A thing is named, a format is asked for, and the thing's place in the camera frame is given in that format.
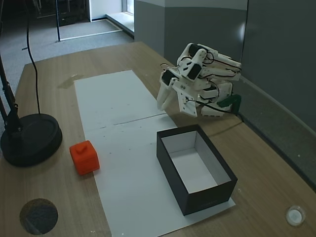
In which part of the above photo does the black desk lamp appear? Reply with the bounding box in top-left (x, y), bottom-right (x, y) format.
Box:
top-left (0, 53), bottom-right (63, 167)

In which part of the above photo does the black vertical pole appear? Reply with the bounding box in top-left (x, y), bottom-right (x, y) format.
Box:
top-left (56, 0), bottom-right (62, 42)

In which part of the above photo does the black lamp cable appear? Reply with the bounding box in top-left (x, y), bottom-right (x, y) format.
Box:
top-left (24, 0), bottom-right (41, 116)

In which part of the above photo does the orange cube block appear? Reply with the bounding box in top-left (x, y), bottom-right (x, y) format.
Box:
top-left (69, 140), bottom-right (101, 176)

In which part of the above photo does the white paper sheet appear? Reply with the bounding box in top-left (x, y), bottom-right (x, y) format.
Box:
top-left (83, 114), bottom-right (237, 236)
top-left (74, 70), bottom-right (166, 131)

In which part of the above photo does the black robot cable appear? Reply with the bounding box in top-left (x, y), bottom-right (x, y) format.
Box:
top-left (195, 101), bottom-right (245, 124)

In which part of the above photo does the white round cap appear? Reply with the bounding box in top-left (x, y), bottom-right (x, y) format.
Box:
top-left (285, 204), bottom-right (307, 226)

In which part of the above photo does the clear tape patch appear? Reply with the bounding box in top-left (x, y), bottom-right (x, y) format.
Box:
top-left (57, 74), bottom-right (84, 89)

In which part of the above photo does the green table clamp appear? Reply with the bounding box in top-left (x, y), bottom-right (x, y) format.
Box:
top-left (217, 94), bottom-right (242, 115)

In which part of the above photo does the round cable hole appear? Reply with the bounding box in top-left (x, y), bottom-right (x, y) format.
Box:
top-left (19, 198), bottom-right (59, 235)

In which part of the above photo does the dark open cardboard box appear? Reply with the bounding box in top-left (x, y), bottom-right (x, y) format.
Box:
top-left (156, 124), bottom-right (238, 217)

